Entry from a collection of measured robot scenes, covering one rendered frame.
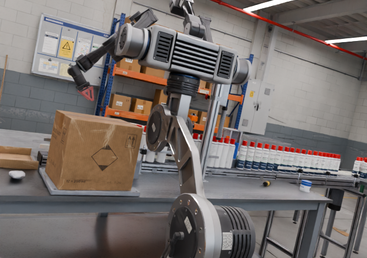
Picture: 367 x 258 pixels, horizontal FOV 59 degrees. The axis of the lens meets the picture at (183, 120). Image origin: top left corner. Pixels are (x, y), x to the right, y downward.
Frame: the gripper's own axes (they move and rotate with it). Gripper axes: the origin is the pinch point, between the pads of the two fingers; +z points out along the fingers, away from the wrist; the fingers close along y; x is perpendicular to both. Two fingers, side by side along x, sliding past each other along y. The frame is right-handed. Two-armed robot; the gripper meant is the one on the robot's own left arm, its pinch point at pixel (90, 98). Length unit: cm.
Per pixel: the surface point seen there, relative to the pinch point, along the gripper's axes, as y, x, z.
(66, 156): -62, 26, 5
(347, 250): -6, -133, 228
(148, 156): -13.3, -11.0, 42.8
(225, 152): -8, -59, 72
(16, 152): -4.5, 45.6, 5.5
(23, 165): -30, 43, 7
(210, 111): -24, -53, 36
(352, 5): 213, -508, 104
